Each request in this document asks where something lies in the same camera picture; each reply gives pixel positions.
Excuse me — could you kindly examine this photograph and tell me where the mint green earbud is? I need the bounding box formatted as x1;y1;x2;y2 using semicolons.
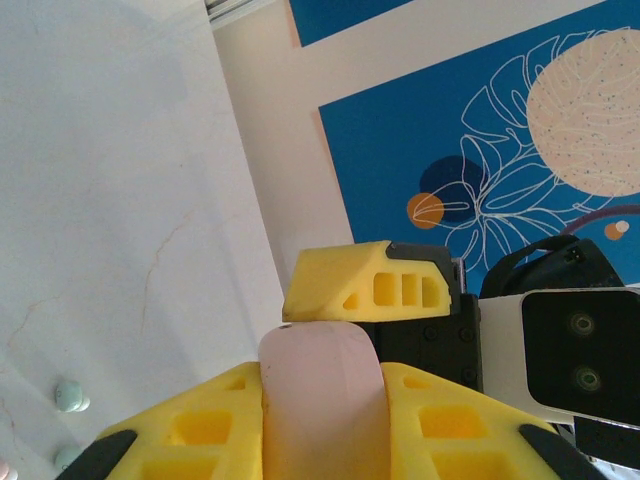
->
53;378;92;414
53;445;85;474

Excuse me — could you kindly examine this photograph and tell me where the blue poster with beige circle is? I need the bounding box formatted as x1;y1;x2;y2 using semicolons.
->
318;8;640;274

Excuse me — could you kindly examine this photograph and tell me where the aluminium frame post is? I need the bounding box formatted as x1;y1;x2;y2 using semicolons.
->
203;0;290;24

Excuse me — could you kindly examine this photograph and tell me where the blue floral wall poster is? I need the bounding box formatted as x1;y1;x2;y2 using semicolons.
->
287;0;451;49

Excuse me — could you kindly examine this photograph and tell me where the pink earbud charging case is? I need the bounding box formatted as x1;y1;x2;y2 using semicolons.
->
257;322;394;480

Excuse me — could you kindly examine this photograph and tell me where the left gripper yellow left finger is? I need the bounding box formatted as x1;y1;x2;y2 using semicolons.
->
54;361;265;480

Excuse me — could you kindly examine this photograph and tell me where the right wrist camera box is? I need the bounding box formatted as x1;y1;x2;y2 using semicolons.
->
477;286;640;430

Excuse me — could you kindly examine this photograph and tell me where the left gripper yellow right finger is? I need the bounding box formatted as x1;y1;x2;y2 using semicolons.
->
381;361;609;480

